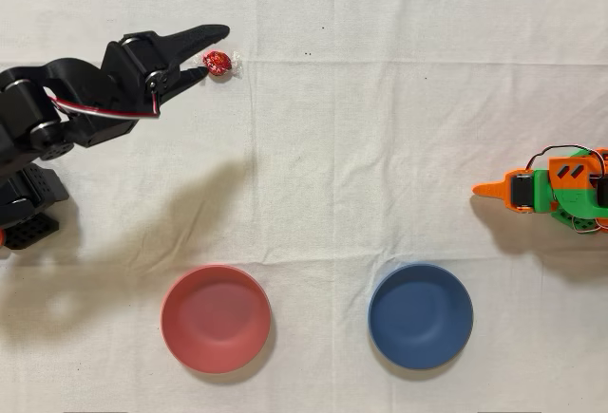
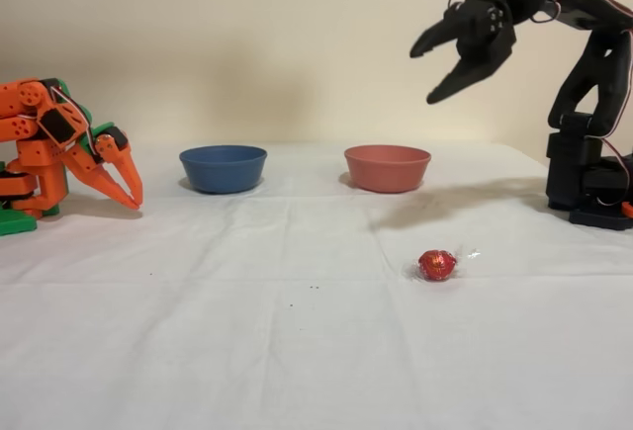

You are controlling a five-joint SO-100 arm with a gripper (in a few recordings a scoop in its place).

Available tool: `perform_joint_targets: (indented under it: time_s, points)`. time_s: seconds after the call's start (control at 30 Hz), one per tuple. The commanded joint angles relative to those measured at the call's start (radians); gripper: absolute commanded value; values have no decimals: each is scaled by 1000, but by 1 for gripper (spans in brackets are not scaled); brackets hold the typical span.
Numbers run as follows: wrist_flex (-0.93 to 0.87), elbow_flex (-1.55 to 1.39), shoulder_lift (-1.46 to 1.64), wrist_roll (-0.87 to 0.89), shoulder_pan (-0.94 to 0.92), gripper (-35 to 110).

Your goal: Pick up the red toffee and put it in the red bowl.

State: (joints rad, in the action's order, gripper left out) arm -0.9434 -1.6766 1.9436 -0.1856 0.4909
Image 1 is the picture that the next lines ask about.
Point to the red candy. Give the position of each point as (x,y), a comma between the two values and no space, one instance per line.
(218,62)

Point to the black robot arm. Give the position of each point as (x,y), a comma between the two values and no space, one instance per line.
(24,109)

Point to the red bowl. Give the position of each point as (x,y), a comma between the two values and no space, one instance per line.
(216,323)

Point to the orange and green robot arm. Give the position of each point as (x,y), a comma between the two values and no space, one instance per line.
(570,195)

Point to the blue bowl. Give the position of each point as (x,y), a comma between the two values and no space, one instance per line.
(420,318)

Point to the white tablecloth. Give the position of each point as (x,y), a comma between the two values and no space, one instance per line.
(332,147)

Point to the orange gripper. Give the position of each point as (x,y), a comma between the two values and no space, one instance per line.
(522,189)

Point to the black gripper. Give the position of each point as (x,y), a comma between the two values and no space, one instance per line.
(134,59)

